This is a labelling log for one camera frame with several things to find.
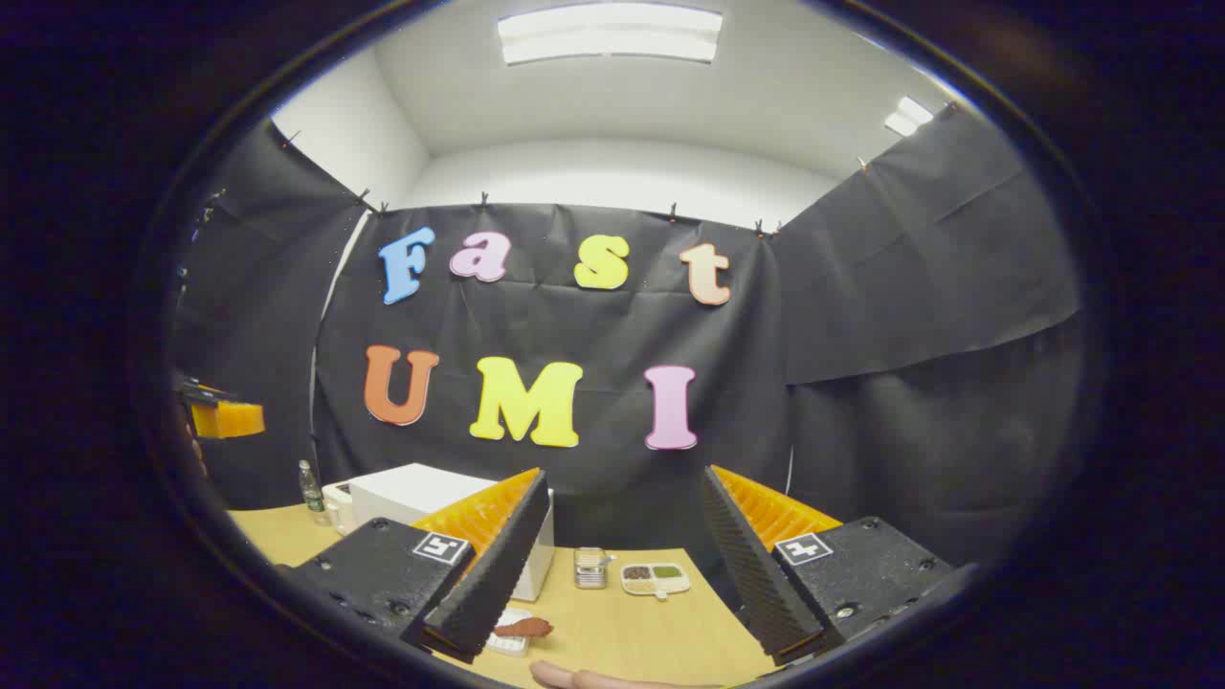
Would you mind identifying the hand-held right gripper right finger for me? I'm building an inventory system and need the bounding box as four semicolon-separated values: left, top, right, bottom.
702;465;958;667

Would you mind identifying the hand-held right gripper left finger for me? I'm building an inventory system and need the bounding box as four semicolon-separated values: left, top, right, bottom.
278;467;553;665

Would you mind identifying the large ceiling light panel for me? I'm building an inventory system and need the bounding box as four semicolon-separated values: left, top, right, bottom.
497;2;724;66

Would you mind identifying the white toaster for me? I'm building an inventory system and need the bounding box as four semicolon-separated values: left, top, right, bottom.
322;481;357;535

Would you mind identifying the white microwave oven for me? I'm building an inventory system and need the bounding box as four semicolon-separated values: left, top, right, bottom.
349;463;556;602

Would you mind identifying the divided cream condiment dish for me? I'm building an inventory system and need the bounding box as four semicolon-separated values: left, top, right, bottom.
620;563;691;601

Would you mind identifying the small white plastic tray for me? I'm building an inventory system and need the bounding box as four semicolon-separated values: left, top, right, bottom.
483;608;533;657

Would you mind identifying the small ceiling light panel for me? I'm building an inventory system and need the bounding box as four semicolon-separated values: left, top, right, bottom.
883;96;935;138

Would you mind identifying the clear plastic water bottle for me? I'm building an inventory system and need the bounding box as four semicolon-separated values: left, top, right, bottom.
298;459;326;525

